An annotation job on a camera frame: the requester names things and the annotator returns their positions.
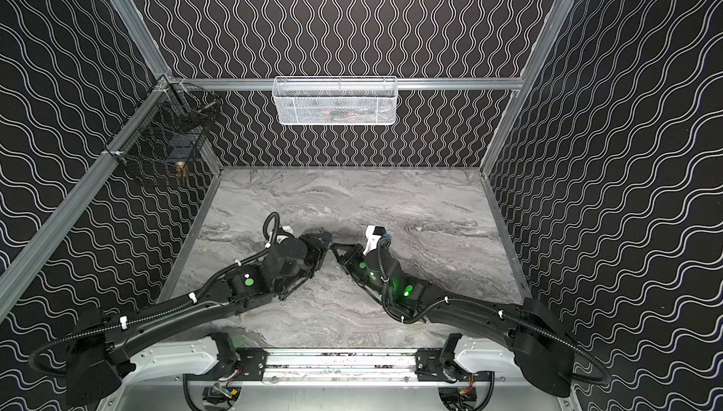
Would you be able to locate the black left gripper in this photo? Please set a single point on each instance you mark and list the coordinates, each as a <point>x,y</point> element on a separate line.
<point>316,247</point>

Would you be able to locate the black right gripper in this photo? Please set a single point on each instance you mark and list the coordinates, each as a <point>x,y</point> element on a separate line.
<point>350,255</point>

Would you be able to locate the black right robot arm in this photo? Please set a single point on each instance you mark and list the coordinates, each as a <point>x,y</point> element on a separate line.
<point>548,355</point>

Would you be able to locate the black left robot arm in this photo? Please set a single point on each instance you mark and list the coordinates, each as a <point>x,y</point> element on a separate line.
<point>102,352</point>

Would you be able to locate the brass object in basket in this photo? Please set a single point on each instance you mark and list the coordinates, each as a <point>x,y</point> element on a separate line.
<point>181,170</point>

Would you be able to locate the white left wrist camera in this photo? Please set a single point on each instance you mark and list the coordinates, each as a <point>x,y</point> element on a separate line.
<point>283,233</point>

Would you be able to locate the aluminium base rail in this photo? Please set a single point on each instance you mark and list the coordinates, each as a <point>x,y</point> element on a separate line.
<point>354,367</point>

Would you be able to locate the white mesh wall basket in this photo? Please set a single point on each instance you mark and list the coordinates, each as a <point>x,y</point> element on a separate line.
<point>336,100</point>

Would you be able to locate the black wire wall basket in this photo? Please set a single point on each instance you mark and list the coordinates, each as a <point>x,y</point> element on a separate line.
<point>175,130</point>

